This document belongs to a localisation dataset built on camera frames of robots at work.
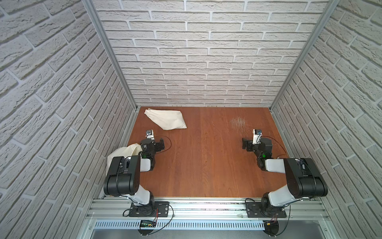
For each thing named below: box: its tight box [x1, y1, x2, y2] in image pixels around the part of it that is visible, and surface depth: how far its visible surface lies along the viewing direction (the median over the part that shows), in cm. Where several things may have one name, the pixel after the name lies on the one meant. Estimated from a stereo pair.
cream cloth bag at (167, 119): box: [144, 108, 188, 130], surface depth 102 cm
